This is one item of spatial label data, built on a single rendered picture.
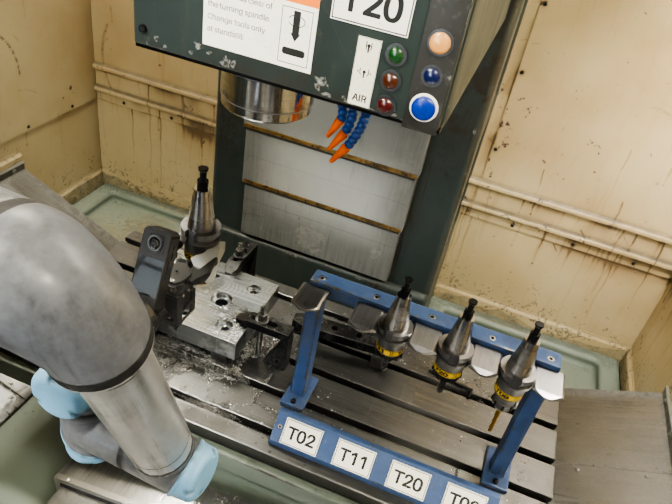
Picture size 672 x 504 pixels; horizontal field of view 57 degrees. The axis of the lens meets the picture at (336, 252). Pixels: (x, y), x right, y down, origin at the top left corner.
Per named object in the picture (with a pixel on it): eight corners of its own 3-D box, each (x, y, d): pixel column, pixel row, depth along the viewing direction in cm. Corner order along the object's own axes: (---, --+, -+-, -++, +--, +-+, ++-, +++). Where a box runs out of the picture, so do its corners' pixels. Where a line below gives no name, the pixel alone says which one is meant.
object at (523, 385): (533, 373, 107) (538, 363, 106) (531, 397, 103) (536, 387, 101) (498, 360, 109) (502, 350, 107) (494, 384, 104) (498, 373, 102)
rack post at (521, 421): (506, 494, 122) (561, 394, 105) (479, 484, 123) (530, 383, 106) (511, 456, 130) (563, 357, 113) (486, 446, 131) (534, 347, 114)
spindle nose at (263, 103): (327, 106, 110) (338, 39, 103) (283, 134, 98) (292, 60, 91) (251, 79, 115) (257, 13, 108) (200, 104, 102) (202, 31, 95)
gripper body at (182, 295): (156, 290, 98) (108, 337, 88) (155, 247, 93) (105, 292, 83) (199, 306, 97) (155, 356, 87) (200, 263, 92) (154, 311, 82)
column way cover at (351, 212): (388, 286, 170) (435, 113, 141) (234, 232, 179) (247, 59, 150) (393, 276, 174) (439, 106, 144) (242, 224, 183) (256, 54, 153)
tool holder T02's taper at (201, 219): (221, 224, 98) (223, 187, 94) (204, 236, 94) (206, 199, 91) (198, 214, 99) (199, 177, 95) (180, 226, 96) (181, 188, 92)
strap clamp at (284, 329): (283, 371, 139) (291, 322, 130) (231, 351, 141) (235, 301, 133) (289, 361, 141) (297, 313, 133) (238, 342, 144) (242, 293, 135)
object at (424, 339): (433, 360, 105) (435, 356, 105) (404, 349, 106) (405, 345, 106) (442, 334, 111) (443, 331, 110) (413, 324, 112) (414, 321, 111)
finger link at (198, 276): (201, 257, 97) (160, 282, 91) (202, 248, 96) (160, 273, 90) (224, 270, 95) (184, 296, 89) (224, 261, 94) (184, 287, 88)
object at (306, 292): (315, 316, 109) (315, 313, 109) (287, 306, 110) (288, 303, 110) (328, 294, 115) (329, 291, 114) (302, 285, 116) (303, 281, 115)
